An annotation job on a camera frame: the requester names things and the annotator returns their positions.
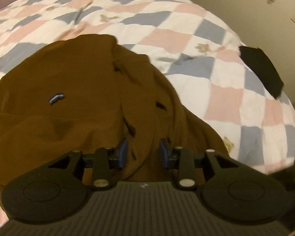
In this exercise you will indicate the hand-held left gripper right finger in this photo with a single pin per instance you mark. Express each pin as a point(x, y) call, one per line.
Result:
point(163, 153)

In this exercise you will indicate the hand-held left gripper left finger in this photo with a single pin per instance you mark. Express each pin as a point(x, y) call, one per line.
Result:
point(123, 153)

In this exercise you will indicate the brown shirt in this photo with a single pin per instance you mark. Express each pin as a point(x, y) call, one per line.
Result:
point(71, 108)

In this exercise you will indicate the checkered pink blue bed sheet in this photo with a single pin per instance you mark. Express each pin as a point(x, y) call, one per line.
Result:
point(199, 61)

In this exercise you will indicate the black cloth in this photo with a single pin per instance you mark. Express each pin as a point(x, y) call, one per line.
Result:
point(261, 71)

